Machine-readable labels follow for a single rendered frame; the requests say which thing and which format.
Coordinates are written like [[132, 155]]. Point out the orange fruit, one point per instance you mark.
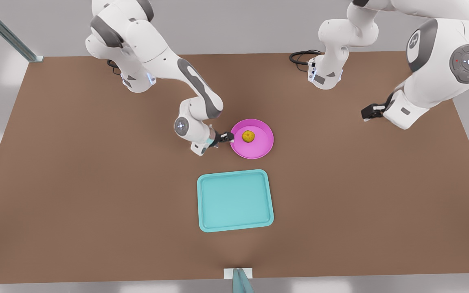
[[248, 136]]

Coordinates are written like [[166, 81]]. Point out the pink round plate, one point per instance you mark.
[[255, 140]]

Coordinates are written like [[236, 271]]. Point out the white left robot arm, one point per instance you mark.
[[442, 61]]

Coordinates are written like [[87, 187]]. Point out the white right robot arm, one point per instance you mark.
[[153, 53]]

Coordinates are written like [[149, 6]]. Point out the teal rectangular tray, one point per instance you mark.
[[235, 200]]

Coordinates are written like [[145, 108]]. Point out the silver frame post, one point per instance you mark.
[[240, 280], [6, 32]]

